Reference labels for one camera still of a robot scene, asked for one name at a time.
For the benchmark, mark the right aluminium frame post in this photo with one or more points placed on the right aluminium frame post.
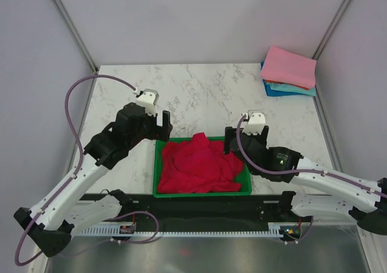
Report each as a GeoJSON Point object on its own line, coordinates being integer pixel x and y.
{"type": "Point", "coordinates": [339, 14]}

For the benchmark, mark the white slotted cable duct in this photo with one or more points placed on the white slotted cable duct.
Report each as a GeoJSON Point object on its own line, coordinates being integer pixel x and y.
{"type": "Point", "coordinates": [116, 231]}

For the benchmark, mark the folded teal t shirt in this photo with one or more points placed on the folded teal t shirt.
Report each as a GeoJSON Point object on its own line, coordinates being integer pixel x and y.
{"type": "Point", "coordinates": [311, 92]}

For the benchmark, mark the folded blue t shirt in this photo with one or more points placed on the folded blue t shirt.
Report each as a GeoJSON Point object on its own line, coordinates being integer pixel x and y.
{"type": "Point", "coordinates": [304, 71]}

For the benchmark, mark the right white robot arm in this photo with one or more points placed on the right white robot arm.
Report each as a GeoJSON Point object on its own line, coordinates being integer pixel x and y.
{"type": "Point", "coordinates": [343, 195]}

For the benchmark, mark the folded pink t shirt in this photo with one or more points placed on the folded pink t shirt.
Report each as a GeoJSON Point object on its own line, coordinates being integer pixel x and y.
{"type": "Point", "coordinates": [281, 56]}

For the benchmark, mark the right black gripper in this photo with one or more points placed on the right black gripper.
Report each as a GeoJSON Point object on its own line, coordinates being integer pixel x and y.
{"type": "Point", "coordinates": [261, 139]}

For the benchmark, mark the folded orange t shirt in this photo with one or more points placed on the folded orange t shirt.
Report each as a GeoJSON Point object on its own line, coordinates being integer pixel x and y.
{"type": "Point", "coordinates": [284, 86]}

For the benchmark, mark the red t shirt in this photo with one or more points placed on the red t shirt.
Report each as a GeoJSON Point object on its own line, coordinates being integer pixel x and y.
{"type": "Point", "coordinates": [198, 165]}

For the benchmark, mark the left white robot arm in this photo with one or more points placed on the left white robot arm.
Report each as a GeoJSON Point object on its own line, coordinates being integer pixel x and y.
{"type": "Point", "coordinates": [54, 221]}

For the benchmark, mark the aluminium frame post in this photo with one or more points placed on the aluminium frame post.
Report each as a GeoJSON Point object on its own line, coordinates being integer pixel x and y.
{"type": "Point", "coordinates": [61, 8]}
{"type": "Point", "coordinates": [339, 14]}

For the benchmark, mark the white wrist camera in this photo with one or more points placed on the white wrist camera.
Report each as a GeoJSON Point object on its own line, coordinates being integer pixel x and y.
{"type": "Point", "coordinates": [148, 100]}
{"type": "Point", "coordinates": [255, 122]}

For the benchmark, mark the green plastic tray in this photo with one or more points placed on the green plastic tray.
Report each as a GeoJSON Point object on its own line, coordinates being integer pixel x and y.
{"type": "Point", "coordinates": [243, 178]}

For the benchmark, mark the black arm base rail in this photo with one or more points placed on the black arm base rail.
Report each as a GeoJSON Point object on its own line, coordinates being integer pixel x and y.
{"type": "Point", "coordinates": [211, 213]}

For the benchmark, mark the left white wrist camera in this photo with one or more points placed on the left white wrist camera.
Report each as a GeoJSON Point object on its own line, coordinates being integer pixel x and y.
{"type": "Point", "coordinates": [148, 100]}

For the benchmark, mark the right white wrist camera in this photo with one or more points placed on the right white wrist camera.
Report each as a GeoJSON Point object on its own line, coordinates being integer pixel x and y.
{"type": "Point", "coordinates": [255, 122]}

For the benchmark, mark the left aluminium frame post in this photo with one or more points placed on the left aluminium frame post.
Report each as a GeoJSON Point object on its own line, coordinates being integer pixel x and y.
{"type": "Point", "coordinates": [61, 8]}

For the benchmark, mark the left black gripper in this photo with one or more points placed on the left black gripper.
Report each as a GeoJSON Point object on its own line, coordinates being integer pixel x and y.
{"type": "Point", "coordinates": [159, 133]}

